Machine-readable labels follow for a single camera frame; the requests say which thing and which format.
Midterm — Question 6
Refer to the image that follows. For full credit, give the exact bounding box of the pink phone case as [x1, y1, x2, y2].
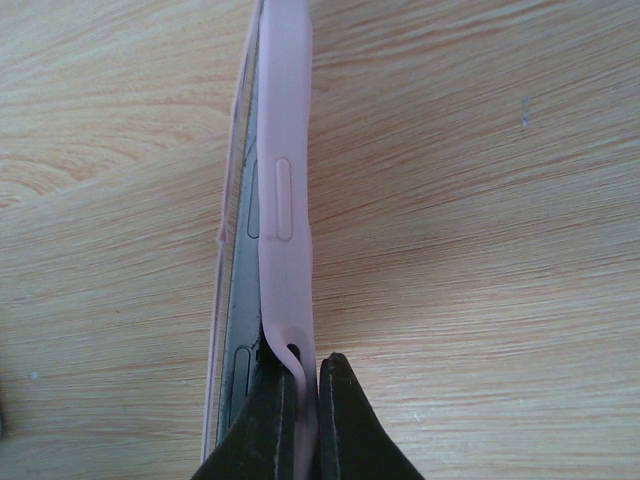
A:
[198, 1, 318, 479]

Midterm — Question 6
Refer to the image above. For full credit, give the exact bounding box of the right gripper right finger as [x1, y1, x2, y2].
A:
[318, 352, 423, 480]

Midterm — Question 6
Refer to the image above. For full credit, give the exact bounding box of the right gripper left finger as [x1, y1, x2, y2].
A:
[193, 344, 297, 480]

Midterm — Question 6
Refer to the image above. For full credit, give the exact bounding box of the black phone from pink case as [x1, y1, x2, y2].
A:
[214, 64, 266, 451]

